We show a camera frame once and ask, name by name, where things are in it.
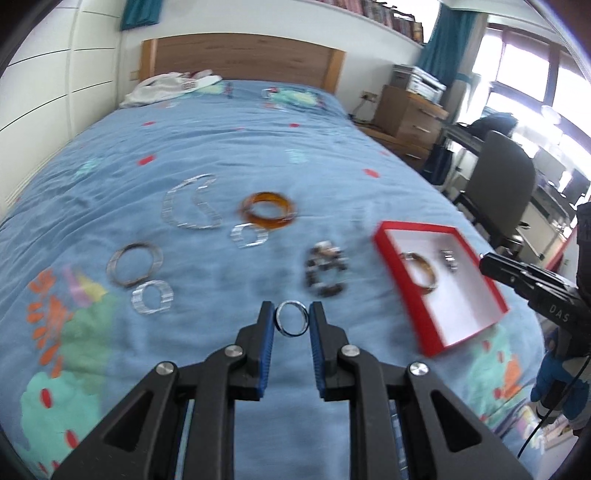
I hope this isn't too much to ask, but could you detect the clear crystal bracelet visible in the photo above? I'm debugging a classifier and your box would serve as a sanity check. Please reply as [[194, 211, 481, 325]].
[[131, 279, 175, 315], [229, 222, 269, 250]]

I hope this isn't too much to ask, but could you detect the wooden headboard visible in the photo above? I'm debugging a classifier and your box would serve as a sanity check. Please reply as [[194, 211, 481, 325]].
[[140, 33, 347, 95]]

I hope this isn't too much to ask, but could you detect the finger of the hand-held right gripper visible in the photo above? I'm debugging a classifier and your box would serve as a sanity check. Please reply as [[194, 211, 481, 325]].
[[479, 253, 571, 301]]

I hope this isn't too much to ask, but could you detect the blue printed blanket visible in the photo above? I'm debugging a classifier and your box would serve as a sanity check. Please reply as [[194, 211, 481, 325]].
[[0, 79, 550, 480]]

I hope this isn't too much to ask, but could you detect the person's right hand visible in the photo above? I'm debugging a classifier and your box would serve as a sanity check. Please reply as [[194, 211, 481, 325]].
[[530, 339, 591, 428]]

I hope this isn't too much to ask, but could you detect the silver ring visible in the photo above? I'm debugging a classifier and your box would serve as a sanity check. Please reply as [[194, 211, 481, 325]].
[[274, 300, 309, 337]]

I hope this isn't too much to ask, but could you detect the black cable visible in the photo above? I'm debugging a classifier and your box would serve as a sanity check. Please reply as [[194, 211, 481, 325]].
[[516, 357, 589, 460]]

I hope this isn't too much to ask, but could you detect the dark hanging bag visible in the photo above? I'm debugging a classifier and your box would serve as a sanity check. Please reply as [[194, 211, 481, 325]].
[[422, 141, 455, 185]]

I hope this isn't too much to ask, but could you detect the black backpack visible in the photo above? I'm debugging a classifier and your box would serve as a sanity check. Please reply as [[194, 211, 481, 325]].
[[468, 113, 520, 139]]

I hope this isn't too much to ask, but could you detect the wooden drawer cabinet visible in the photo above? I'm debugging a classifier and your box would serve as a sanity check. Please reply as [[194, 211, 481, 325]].
[[360, 84, 450, 172]]

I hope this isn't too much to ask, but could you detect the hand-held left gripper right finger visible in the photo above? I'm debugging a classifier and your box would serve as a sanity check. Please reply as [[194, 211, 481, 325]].
[[308, 301, 532, 480]]

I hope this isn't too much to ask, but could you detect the amber bangle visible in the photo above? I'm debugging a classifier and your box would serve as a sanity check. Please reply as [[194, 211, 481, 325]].
[[239, 191, 298, 230]]

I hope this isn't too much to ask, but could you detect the row of books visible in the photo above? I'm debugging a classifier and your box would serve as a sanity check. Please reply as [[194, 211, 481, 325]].
[[323, 0, 426, 44]]

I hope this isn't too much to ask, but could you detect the brown tortoiseshell bangle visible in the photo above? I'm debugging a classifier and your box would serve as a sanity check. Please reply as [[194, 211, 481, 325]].
[[399, 251, 439, 294]]

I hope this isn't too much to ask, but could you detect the teal curtain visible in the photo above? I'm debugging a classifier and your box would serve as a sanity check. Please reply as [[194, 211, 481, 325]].
[[121, 0, 163, 32], [418, 4, 489, 90]]

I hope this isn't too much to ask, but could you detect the white clothing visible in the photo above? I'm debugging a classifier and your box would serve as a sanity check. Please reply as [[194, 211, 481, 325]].
[[121, 69, 223, 109]]

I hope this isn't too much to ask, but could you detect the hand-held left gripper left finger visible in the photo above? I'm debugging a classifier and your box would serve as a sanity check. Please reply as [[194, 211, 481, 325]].
[[51, 301, 276, 480]]

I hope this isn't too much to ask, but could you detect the grey office chair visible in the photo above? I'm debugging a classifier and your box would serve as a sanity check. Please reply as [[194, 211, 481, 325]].
[[452, 130, 536, 247]]

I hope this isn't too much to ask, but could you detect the red jewelry box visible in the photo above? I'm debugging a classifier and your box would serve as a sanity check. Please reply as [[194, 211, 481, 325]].
[[373, 220, 509, 357]]

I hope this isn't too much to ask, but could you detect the thin metal hoop bangle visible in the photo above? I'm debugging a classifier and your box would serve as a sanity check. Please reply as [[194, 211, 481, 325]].
[[106, 242, 164, 289]]

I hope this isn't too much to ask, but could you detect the white printer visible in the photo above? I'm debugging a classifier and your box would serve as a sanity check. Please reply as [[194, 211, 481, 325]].
[[389, 64, 448, 103]]

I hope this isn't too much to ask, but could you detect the dark beaded bracelet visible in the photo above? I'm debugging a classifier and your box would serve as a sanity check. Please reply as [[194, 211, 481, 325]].
[[302, 241, 349, 298]]

